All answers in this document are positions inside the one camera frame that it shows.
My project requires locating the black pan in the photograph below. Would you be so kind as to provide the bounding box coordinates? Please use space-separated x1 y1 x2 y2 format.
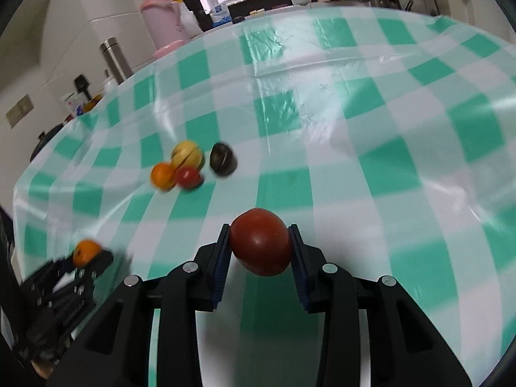
29 123 65 163

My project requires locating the red and white box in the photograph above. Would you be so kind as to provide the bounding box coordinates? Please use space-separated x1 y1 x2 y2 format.
64 93 87 117

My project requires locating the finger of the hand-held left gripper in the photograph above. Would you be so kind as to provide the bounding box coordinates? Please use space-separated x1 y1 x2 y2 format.
38 257 79 287
83 249 115 287

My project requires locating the white bottle with yellow cap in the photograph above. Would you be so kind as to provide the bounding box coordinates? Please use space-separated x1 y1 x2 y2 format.
171 0 204 40

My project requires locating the wall socket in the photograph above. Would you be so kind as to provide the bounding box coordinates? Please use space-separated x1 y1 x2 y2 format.
5 94 33 129

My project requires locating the dark brown round fruit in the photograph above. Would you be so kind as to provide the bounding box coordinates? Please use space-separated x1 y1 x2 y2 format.
210 142 238 177

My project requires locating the yellow striped round fruit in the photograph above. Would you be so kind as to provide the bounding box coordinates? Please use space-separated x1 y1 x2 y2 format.
171 140 205 171

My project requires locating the small orange object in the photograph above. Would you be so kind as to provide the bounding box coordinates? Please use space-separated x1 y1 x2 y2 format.
83 94 103 114

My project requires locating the small red fruit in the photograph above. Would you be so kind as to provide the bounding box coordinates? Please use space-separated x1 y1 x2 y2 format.
174 167 202 189

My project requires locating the pink thermos jug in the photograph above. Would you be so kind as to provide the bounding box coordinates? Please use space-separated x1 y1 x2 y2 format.
140 0 190 59

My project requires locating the blue and white packet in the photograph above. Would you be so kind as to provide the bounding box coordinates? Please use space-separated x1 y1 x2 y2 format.
209 2 234 29

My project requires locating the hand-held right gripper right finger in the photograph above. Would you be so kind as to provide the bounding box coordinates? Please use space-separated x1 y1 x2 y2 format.
287 223 473 387

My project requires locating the small orange fruit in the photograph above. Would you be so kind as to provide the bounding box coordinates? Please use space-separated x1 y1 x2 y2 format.
151 163 178 190
73 240 101 267

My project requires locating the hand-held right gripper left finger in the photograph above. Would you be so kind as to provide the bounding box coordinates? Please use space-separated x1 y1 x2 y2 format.
47 223 231 387

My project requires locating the stainless steel bottle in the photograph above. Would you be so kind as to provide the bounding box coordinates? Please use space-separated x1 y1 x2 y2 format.
99 37 134 85

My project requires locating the large dark red tomato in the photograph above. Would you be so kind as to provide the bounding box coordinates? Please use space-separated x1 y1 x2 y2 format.
229 207 293 277

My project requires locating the green checkered tablecloth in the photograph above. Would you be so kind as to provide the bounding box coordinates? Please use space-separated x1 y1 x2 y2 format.
12 5 516 387

